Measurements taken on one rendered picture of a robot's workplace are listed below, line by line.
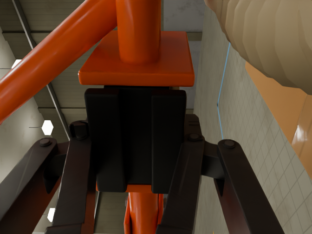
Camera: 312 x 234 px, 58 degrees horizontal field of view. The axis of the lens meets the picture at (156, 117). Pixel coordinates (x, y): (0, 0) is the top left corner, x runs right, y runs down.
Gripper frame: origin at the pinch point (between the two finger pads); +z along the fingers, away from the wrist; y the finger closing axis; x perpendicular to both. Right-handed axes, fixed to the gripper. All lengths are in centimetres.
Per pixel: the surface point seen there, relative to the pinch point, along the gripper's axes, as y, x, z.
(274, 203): 120, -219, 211
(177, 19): 36, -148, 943
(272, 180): 120, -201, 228
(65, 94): -421, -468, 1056
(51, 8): -370, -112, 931
